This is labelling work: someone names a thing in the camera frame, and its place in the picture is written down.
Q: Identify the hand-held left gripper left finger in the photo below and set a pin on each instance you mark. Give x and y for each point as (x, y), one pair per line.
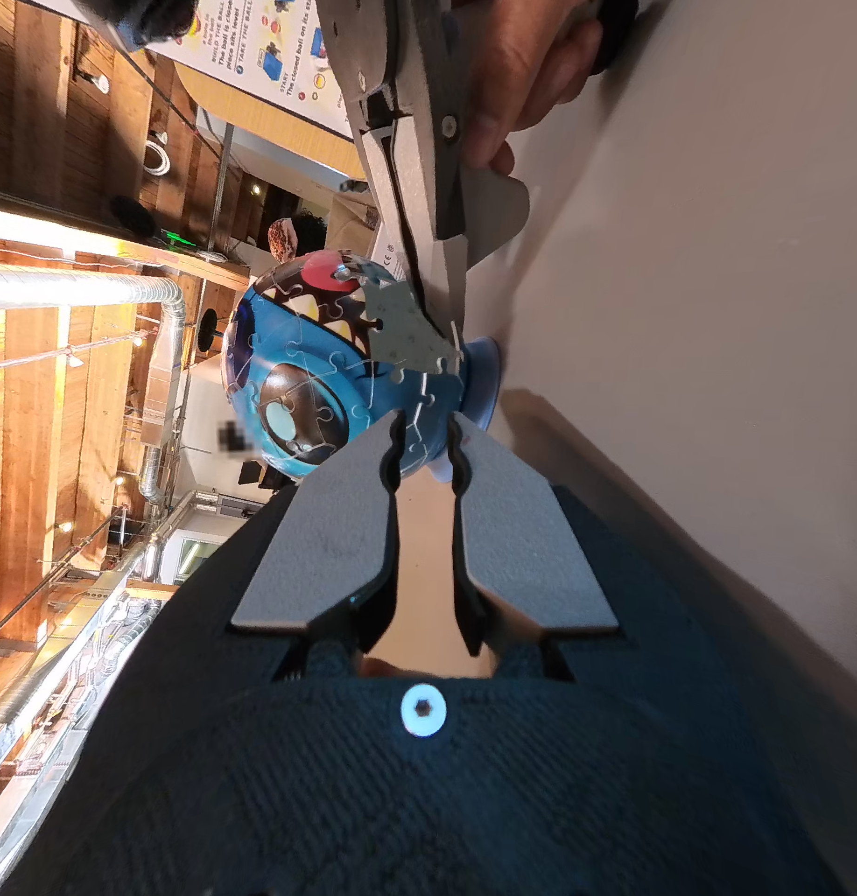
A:
(316, 553)

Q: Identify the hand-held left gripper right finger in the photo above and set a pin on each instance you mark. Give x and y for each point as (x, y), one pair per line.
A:
(533, 553)

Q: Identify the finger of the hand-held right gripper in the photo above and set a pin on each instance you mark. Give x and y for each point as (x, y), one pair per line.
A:
(451, 280)
(383, 182)

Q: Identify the blue cartoon puzzle ball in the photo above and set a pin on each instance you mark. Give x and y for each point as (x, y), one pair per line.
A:
(309, 364)

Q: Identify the person's right hand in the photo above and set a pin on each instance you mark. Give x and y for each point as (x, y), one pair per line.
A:
(526, 63)

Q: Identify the wooden document stand with sheet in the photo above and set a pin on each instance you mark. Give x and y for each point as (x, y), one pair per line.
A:
(274, 63)

